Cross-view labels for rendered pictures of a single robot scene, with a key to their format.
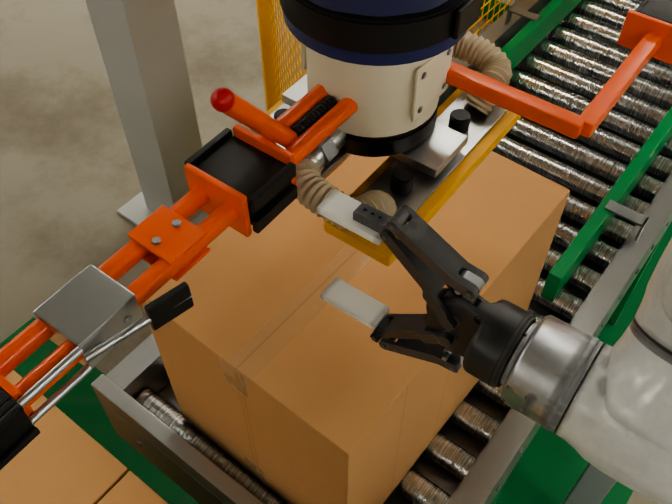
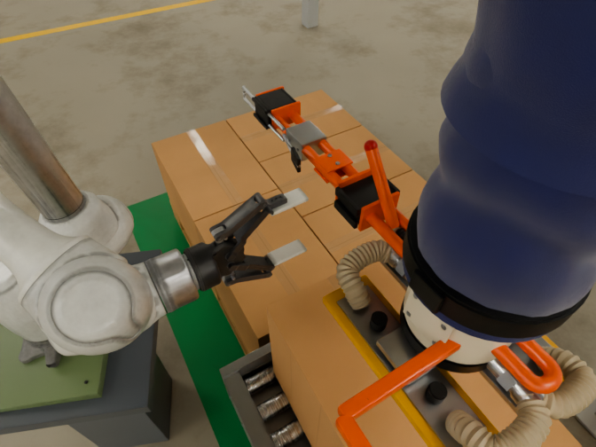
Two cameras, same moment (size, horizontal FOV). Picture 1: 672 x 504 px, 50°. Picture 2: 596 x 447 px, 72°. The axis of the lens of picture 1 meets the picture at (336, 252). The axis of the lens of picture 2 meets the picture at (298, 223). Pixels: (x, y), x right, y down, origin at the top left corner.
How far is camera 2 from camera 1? 0.79 m
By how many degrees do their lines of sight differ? 65
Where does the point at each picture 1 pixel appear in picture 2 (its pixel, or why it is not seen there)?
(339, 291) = (296, 247)
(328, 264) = not seen: hidden behind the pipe
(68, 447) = not seen: hidden behind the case
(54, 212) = not seen: outside the picture
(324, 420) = (288, 301)
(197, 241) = (323, 168)
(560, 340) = (168, 263)
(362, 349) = (324, 336)
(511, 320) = (196, 254)
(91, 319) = (295, 132)
